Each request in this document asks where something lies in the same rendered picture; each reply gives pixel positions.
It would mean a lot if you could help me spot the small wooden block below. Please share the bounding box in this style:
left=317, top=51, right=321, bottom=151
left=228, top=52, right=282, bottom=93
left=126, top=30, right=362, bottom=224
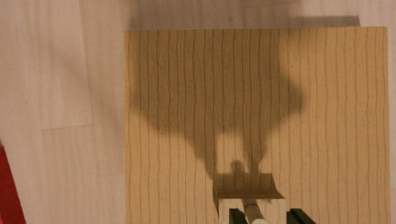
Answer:
left=217, top=190, right=286, bottom=224

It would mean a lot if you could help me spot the light wooden board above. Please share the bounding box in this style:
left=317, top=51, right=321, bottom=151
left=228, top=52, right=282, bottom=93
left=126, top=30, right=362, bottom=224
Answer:
left=124, top=26, right=391, bottom=224

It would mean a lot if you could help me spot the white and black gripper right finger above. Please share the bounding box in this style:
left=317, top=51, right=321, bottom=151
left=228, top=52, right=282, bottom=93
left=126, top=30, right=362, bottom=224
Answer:
left=286, top=208, right=316, bottom=224

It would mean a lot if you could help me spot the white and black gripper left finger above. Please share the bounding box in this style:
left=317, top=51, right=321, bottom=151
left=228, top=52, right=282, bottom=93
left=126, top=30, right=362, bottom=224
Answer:
left=229, top=208, right=248, bottom=224

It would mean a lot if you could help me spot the tan wooden dowel pin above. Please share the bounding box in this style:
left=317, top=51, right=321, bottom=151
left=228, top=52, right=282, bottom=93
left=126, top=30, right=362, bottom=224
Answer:
left=245, top=204, right=268, bottom=224

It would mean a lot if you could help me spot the red open tray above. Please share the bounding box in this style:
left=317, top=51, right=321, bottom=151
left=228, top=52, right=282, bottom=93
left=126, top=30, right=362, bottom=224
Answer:
left=0, top=146, right=27, bottom=224

